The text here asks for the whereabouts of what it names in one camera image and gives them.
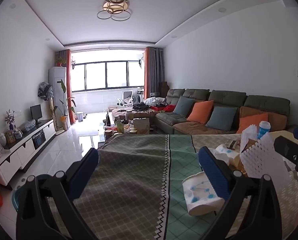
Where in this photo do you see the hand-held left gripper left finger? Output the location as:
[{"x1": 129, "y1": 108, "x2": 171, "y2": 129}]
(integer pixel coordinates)
[{"x1": 15, "y1": 147, "x2": 99, "y2": 240}]

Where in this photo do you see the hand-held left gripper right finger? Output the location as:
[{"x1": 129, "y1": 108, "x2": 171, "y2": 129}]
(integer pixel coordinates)
[{"x1": 198, "y1": 146, "x2": 283, "y2": 240}]

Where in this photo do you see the white blue-dotted paper cup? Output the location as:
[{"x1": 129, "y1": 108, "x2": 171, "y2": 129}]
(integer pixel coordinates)
[{"x1": 182, "y1": 171, "x2": 226, "y2": 217}]

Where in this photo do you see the gold snack wrapper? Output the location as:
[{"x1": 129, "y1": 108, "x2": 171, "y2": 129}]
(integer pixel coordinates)
[
  {"x1": 243, "y1": 139, "x2": 258, "y2": 153},
  {"x1": 229, "y1": 154, "x2": 247, "y2": 175}
]

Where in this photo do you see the white foam wrap sheet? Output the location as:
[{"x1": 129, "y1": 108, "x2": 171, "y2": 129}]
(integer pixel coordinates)
[{"x1": 240, "y1": 130, "x2": 293, "y2": 180}]

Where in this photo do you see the teal trash bin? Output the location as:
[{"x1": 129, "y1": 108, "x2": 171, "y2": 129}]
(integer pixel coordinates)
[{"x1": 11, "y1": 174, "x2": 49, "y2": 214}]

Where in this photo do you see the blue white lidded cup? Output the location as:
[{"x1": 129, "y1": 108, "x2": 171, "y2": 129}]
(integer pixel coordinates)
[{"x1": 257, "y1": 121, "x2": 271, "y2": 140}]

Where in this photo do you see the brown cushion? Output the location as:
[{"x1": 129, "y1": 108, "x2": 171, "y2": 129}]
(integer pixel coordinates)
[{"x1": 239, "y1": 106, "x2": 288, "y2": 132}]

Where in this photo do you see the black white snack packet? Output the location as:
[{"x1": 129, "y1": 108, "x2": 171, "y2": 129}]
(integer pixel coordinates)
[{"x1": 225, "y1": 140, "x2": 241, "y2": 149}]

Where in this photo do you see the dark coffee table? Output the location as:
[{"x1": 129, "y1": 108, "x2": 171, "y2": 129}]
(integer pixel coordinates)
[{"x1": 98, "y1": 112, "x2": 159, "y2": 150}]

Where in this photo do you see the white green plastic wrapper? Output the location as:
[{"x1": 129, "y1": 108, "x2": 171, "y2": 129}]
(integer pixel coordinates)
[{"x1": 240, "y1": 124, "x2": 258, "y2": 144}]

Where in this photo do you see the orange cushion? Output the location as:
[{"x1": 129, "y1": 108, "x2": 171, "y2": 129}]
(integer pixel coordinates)
[
  {"x1": 236, "y1": 112, "x2": 269, "y2": 134},
  {"x1": 187, "y1": 100, "x2": 214, "y2": 124}
]

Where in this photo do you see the green grey patterned tablecloth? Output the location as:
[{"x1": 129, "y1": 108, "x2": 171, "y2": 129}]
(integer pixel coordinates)
[{"x1": 49, "y1": 132, "x2": 298, "y2": 240}]

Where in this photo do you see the grey-blue cushion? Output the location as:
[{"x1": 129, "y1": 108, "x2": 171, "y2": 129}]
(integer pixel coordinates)
[
  {"x1": 205, "y1": 106, "x2": 238, "y2": 132},
  {"x1": 173, "y1": 96, "x2": 196, "y2": 118}
]

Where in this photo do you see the tall plant in yellow pot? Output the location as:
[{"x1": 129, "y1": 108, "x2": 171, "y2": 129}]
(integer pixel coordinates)
[{"x1": 53, "y1": 79, "x2": 76, "y2": 130}]

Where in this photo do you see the group of glass jars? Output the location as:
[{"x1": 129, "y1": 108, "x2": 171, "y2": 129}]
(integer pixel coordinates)
[{"x1": 113, "y1": 110, "x2": 139, "y2": 133}]

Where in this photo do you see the white black TV cabinet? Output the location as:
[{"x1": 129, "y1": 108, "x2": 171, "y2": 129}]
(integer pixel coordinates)
[{"x1": 0, "y1": 119, "x2": 56, "y2": 187}]

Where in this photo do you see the clear plastic bag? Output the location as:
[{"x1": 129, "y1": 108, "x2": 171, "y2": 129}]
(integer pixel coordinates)
[{"x1": 24, "y1": 119, "x2": 37, "y2": 132}]

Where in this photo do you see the kraft paper bag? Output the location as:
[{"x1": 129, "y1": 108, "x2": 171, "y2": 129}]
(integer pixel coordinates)
[{"x1": 133, "y1": 117, "x2": 150, "y2": 134}]

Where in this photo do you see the green brown sofa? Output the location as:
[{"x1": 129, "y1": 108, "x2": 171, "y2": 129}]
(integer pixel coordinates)
[{"x1": 111, "y1": 88, "x2": 298, "y2": 135}]

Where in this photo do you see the black monitor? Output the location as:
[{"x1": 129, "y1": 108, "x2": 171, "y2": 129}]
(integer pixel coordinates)
[{"x1": 30, "y1": 104, "x2": 43, "y2": 124}]

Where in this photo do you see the white office chair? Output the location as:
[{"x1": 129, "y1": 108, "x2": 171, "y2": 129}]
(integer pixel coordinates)
[{"x1": 116, "y1": 90, "x2": 134, "y2": 108}]

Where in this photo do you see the orange curtain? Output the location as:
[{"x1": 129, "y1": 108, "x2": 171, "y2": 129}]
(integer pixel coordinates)
[
  {"x1": 65, "y1": 49, "x2": 76, "y2": 125},
  {"x1": 144, "y1": 47, "x2": 152, "y2": 98}
]

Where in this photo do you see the plant in small blue vase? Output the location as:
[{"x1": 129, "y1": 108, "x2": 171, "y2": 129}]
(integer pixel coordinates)
[{"x1": 4, "y1": 109, "x2": 16, "y2": 130}]

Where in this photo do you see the cloth covered standing fan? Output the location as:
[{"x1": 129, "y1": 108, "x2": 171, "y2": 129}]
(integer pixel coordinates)
[{"x1": 38, "y1": 81, "x2": 57, "y2": 128}]

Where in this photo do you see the pile of clothing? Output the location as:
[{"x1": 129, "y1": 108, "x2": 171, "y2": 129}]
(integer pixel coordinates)
[{"x1": 133, "y1": 97, "x2": 164, "y2": 110}]

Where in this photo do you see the white standing air conditioner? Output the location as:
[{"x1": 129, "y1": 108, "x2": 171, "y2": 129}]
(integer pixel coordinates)
[{"x1": 48, "y1": 66, "x2": 67, "y2": 130}]

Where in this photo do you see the black framed window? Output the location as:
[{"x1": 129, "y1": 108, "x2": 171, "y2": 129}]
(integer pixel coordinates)
[{"x1": 71, "y1": 60, "x2": 146, "y2": 92}]

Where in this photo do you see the grey curtain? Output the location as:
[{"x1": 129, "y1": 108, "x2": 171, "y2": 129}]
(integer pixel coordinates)
[
  {"x1": 58, "y1": 50, "x2": 68, "y2": 67},
  {"x1": 149, "y1": 47, "x2": 166, "y2": 93}
]

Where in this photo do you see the wooden picture frame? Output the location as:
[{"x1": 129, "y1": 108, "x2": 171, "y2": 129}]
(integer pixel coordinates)
[{"x1": 5, "y1": 130, "x2": 16, "y2": 144}]

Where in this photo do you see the ring ceiling lamp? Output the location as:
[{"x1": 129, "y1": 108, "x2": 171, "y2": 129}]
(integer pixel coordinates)
[{"x1": 97, "y1": 0, "x2": 135, "y2": 22}]

